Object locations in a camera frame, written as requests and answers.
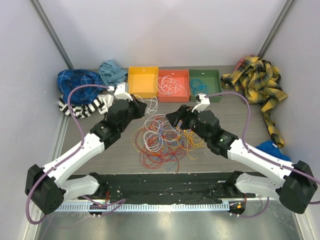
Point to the bright blue cloth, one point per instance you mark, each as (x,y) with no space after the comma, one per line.
(272,149)

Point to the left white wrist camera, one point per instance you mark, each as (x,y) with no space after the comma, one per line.
(120,91)

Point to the light blue cloth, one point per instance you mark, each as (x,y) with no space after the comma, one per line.
(111,74)

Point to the yellow plastic bin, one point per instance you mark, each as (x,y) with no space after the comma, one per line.
(143,81)

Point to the blue plaid shirt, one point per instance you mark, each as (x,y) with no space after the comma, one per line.
(69,79)

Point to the pink cloth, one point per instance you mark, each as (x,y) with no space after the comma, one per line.
(244,63)

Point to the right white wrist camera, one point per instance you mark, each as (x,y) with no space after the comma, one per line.
(202,102)

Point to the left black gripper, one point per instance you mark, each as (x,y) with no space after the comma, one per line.
(139,106)

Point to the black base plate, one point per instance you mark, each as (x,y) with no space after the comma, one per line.
(169,188)

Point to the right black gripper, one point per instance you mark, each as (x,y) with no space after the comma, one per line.
(184,113)

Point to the orange plastic bin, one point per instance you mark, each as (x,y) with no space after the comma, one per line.
(173,86)

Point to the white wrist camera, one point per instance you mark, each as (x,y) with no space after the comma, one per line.
(120,91)
(202,102)

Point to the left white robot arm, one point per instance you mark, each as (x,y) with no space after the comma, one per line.
(50,186)

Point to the yellow plaid shirt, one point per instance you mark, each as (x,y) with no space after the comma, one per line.
(259,84)

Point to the green plastic bin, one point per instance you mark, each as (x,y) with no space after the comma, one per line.
(206,81)

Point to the black white striped cloth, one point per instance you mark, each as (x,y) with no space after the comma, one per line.
(101,105)

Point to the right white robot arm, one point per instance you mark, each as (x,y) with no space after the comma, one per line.
(293,184)

